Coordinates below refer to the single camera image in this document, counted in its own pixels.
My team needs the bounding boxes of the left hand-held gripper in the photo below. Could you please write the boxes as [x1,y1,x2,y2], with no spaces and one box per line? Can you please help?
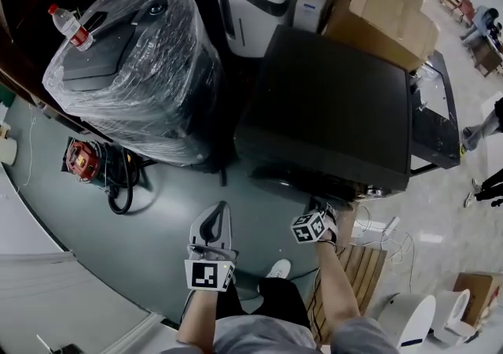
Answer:
[184,200,239,293]

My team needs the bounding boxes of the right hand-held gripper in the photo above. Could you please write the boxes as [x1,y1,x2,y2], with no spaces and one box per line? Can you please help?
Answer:
[290,204,340,245]

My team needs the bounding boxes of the black washing machine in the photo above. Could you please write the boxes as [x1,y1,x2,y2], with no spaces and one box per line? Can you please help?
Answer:
[233,24,413,204]

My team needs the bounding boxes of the person's left forearm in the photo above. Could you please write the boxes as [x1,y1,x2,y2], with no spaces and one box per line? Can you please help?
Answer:
[176,288,222,347]

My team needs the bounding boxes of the person's right forearm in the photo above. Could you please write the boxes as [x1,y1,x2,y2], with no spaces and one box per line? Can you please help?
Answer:
[313,240,363,333]

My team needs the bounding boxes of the white power adapter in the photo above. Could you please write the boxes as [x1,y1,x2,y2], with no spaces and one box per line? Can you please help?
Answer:
[351,223,371,244]

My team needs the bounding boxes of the person's white shoe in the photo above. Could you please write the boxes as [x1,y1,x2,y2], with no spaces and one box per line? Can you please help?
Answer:
[264,258,292,281]

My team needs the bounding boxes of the wooden slatted pallet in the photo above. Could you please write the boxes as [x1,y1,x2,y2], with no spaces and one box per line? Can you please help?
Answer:
[305,244,389,345]

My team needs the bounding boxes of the person's black trousers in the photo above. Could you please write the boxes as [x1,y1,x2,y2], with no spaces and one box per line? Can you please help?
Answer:
[215,276,312,330]

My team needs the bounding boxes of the white power strip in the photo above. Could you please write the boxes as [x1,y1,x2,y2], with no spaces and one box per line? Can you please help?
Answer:
[382,216,401,238]

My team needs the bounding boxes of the person's grey shirt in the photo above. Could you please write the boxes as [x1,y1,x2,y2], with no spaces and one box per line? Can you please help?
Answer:
[160,314,398,354]

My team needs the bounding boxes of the white rounded appliance blue mark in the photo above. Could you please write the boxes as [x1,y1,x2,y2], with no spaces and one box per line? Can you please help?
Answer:
[368,292,438,354]

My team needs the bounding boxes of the black low table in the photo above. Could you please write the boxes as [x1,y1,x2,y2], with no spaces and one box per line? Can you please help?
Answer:
[407,49,461,177]

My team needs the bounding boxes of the plastic-wrapped dark appliance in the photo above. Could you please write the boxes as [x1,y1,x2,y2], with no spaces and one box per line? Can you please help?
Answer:
[42,0,226,167]

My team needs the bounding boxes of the white toilet-shaped appliance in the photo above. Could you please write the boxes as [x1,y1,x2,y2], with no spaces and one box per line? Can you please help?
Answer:
[431,288,482,346]

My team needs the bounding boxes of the small brown cardboard box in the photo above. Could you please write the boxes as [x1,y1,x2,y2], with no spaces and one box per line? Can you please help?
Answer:
[451,271,503,326]

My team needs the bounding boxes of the white cylinder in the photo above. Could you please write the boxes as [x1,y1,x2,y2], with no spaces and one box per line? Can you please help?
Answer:
[0,135,19,168]

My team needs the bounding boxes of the small white box blue label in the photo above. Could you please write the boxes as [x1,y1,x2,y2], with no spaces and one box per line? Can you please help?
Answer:
[294,0,329,34]

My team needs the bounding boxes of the large brown cardboard box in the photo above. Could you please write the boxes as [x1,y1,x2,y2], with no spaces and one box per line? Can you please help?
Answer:
[321,0,439,72]

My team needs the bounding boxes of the clear water bottle red label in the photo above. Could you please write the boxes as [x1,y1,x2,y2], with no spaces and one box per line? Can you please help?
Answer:
[47,3,95,53]

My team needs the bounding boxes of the white cable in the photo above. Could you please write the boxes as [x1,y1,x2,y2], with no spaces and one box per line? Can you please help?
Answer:
[349,205,417,294]

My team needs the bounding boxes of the red vacuum cleaner black hose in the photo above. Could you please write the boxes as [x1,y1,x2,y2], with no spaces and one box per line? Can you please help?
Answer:
[64,137,141,215]

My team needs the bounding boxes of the thin white cord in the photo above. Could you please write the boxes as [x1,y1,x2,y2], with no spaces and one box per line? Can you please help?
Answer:
[14,102,39,189]

